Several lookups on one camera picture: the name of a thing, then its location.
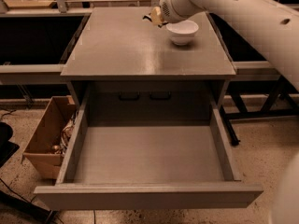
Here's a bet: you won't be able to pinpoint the black left drawer handle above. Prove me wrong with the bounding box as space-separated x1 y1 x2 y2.
118 92 140 101

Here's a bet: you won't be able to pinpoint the grey cabinet with top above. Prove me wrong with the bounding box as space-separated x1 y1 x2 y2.
60 6 237 123

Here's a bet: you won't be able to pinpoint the black right drawer handle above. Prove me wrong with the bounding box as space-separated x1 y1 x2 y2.
149 91 171 101

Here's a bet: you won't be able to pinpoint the grey open top drawer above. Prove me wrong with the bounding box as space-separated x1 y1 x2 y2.
35 91 263 210

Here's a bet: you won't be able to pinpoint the brown cardboard box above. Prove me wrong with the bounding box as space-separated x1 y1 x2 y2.
23 96 77 179

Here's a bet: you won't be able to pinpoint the dark chocolate rxbar wrapper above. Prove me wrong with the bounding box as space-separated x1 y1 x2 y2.
142 15 152 21

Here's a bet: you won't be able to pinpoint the tangled cables in box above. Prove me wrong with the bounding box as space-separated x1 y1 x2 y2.
59 110 78 156

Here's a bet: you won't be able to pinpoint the black drawer handle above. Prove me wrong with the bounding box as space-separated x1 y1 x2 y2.
118 92 140 101
149 91 171 101

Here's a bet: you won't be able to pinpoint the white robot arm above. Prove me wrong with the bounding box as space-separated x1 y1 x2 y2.
150 0 299 224

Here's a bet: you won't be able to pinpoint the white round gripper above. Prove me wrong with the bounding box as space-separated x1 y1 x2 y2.
150 0 203 25

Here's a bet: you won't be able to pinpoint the white ceramic bowl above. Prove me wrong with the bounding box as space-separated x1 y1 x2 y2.
166 20 199 46

